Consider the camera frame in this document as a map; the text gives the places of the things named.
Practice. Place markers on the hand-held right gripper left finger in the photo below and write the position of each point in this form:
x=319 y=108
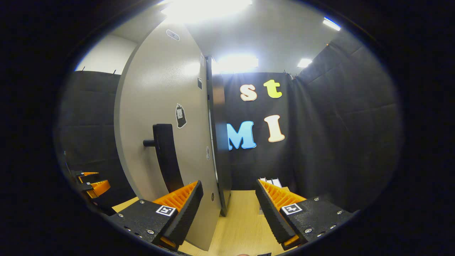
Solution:
x=186 y=217

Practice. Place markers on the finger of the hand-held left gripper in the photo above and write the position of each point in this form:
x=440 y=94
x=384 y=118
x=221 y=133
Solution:
x=86 y=187
x=81 y=177

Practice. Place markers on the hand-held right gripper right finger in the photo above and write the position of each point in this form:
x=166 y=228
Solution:
x=270 y=213

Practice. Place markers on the dark grey cabinet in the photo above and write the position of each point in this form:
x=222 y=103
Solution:
x=220 y=160

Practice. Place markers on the beige cabinet door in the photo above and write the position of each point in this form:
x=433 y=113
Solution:
x=149 y=106

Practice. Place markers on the dark cover book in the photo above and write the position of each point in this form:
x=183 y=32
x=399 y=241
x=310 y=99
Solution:
x=269 y=182

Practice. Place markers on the black backdrop cloth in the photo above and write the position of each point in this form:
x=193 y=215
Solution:
x=337 y=142

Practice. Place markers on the ceiling light panel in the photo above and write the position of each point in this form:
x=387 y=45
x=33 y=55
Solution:
x=206 y=9
x=304 y=63
x=236 y=64

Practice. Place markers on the ceiling light strip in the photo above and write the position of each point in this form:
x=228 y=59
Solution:
x=331 y=24

